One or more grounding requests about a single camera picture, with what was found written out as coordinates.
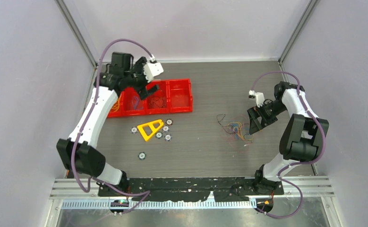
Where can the red plastic bin far right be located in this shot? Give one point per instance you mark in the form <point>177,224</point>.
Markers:
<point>180,96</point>

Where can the red plastic bin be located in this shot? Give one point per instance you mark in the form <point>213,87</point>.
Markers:
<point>132,103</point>
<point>180,96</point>
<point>118,109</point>
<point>158,103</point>

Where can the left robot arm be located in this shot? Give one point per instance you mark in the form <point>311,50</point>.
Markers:
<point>79,151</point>

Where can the red plastic bin far left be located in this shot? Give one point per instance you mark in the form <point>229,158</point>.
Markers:
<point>118,109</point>

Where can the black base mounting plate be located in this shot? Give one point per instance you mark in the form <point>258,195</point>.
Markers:
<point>193,189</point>

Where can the blue 10 poker chip upper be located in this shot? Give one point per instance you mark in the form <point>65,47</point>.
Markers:
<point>166,128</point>

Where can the blue 10 poker chip right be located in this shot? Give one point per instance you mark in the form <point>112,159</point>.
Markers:
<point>168,137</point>

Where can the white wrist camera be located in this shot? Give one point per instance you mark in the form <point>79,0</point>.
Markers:
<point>258,97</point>
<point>152,68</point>

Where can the yellow plastic triangle frame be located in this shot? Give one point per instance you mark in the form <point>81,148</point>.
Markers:
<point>149,129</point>

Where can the white slotted cable duct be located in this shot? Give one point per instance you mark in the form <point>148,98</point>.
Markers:
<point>110,204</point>

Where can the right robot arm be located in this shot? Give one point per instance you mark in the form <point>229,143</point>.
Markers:
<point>302,140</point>

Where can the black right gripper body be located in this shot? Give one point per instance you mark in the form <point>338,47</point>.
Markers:
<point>267,112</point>

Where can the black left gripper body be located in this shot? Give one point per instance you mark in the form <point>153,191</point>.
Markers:
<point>139,78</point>

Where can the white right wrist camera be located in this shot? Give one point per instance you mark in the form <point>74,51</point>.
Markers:
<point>258,97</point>

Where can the green 50 poker chip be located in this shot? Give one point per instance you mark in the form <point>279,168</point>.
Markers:
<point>159,135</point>

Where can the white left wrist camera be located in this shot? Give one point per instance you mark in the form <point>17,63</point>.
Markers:
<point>152,68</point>

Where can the black 100 poker chip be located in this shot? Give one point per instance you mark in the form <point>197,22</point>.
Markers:
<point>169,122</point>

